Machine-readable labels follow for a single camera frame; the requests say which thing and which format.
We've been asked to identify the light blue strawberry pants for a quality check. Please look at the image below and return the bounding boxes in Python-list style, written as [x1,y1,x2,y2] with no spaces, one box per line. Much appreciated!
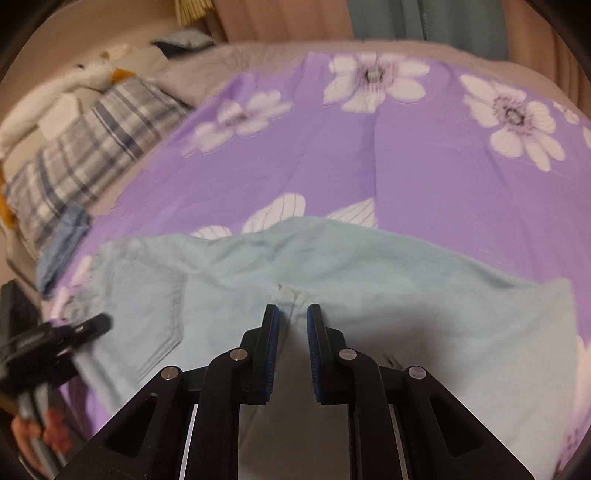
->
[65,217,586,480]

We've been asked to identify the dark striped folded cloth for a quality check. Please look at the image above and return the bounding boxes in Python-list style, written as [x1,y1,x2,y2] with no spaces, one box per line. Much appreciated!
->
[151,32,216,59]

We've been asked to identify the folded blue jeans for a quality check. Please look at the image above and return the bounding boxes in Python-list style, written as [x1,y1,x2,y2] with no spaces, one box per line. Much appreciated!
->
[36,205,94,297]

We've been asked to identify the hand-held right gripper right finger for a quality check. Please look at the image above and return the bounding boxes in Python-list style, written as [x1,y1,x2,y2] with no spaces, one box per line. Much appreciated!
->
[306,303,536,480]

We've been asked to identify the yellow pleated curtain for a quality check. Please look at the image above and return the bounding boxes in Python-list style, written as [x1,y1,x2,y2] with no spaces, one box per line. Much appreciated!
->
[178,0,219,27]

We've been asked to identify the grey plaid pillow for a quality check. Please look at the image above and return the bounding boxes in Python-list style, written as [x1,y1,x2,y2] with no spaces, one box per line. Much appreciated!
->
[4,76,189,252]

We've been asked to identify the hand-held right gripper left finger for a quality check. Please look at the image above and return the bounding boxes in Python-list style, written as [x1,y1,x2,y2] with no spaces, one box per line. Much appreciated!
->
[54,304,281,480]

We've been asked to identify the white goose plush toy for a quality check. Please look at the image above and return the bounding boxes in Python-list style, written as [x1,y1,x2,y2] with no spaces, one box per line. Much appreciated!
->
[0,44,139,155]

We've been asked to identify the purple floral blanket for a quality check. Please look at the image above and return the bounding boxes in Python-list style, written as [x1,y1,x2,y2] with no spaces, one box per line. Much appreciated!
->
[44,51,591,476]

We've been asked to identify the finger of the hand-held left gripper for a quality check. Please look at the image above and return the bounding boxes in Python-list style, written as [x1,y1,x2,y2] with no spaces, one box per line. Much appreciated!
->
[50,314,113,346]

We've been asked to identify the person's left hand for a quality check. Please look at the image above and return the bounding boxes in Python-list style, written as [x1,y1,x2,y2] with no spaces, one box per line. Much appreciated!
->
[11,408,72,472]

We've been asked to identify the teal curtain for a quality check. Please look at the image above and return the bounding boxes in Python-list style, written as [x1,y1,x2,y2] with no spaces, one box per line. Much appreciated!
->
[348,0,511,62]

